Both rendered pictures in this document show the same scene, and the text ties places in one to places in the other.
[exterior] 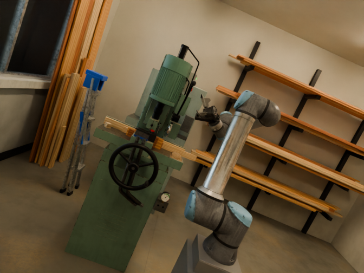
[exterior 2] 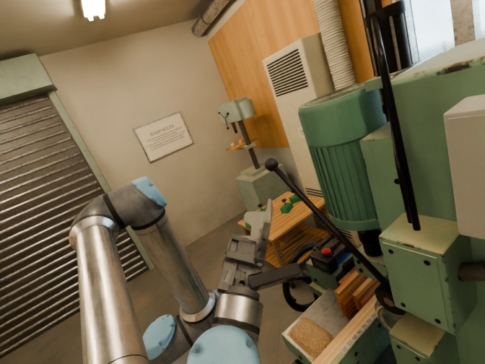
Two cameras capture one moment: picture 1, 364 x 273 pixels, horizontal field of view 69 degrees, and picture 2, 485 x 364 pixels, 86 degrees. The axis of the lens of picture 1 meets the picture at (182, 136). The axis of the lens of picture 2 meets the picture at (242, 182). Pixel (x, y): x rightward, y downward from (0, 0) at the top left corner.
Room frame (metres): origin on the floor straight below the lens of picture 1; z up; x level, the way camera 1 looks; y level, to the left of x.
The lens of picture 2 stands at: (2.28, -0.22, 1.57)
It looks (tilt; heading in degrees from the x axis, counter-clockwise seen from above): 17 degrees down; 160
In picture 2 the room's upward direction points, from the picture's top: 22 degrees counter-clockwise
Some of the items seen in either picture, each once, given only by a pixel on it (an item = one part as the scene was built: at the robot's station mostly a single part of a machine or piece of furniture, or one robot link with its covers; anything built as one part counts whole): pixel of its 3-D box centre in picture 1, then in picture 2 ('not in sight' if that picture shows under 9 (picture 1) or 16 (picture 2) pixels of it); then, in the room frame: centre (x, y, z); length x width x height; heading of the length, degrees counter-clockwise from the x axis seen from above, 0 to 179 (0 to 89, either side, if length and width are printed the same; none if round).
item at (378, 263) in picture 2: (153, 124); (384, 267); (1.84, 0.22, 1.03); 0.14 x 0.07 x 0.09; 6
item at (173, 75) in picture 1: (170, 80); (351, 157); (1.82, 0.22, 1.35); 0.18 x 0.18 x 0.31
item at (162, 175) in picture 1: (140, 155); not in sight; (1.94, 0.23, 0.76); 0.57 x 0.45 x 0.09; 6
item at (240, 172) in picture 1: (290, 147); not in sight; (3.90, -1.51, 1.20); 2.71 x 0.56 x 2.40; 93
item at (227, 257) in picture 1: (222, 244); not in sight; (1.32, -0.43, 0.67); 0.19 x 0.19 x 0.10
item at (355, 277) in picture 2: (148, 138); (359, 281); (1.75, 0.20, 0.94); 0.20 x 0.02 x 0.08; 96
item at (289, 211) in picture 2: not in sight; (287, 230); (0.35, 0.70, 0.32); 0.66 x 0.57 x 0.64; 94
